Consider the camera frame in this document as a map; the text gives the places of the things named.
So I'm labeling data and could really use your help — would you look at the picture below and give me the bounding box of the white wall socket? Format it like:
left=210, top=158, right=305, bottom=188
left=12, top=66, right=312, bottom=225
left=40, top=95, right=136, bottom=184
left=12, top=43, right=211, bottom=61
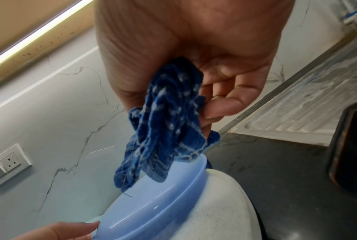
left=0, top=143, right=33, bottom=190

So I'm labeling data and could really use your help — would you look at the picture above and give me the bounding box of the led light strip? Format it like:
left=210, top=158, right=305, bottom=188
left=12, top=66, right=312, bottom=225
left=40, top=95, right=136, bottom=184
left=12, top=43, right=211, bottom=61
left=0, top=0, right=96, bottom=74

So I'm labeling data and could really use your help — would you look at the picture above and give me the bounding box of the steel sink drainboard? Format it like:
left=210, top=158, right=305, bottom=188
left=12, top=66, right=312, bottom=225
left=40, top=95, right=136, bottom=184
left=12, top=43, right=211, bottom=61
left=216, top=21, right=357, bottom=147

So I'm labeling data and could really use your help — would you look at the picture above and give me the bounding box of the blue striped cloth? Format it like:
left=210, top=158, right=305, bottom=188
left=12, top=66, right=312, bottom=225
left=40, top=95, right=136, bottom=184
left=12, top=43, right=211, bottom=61
left=112, top=57, right=222, bottom=193

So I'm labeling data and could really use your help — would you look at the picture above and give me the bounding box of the person's right hand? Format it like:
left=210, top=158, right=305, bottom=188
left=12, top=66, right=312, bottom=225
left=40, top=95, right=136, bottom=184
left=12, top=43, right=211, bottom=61
left=94, top=0, right=297, bottom=138

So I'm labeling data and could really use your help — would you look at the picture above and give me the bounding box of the person's left hand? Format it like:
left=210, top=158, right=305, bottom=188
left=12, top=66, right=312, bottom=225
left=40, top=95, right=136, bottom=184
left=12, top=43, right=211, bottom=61
left=11, top=220, right=101, bottom=240

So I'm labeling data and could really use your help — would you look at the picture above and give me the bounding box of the speckled white plate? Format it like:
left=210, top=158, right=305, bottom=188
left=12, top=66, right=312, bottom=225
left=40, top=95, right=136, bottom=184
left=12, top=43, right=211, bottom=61
left=168, top=168, right=264, bottom=240

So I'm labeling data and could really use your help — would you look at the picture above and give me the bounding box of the black plastic tray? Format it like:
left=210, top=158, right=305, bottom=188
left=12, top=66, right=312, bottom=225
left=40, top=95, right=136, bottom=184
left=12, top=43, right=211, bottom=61
left=327, top=98, right=357, bottom=201

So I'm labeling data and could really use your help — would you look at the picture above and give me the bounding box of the lavender plate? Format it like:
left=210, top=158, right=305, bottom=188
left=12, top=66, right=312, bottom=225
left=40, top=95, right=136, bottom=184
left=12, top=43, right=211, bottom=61
left=91, top=153, right=210, bottom=240

